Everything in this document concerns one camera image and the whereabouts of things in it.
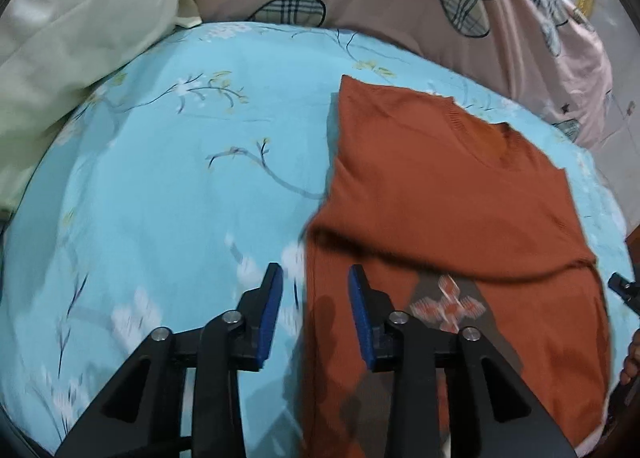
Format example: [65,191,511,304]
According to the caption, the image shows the light blue floral bed sheet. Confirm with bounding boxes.
[0,21,632,456]

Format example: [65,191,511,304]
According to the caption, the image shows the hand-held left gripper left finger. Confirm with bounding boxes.
[54,262,285,458]

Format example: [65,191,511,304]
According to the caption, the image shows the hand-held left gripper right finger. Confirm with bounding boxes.
[348,264,579,458]

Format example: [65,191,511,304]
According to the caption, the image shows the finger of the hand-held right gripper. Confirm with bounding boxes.
[607,273,640,319]

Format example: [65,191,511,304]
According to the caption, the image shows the cream white pillow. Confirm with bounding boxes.
[0,0,203,211]

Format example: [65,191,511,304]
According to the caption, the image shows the orange knit sweater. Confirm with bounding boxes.
[298,74,614,458]

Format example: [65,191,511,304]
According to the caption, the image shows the person's right hand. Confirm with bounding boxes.
[620,328,640,386]

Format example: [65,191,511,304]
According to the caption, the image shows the pink leaf print quilt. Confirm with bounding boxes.
[150,0,615,151]

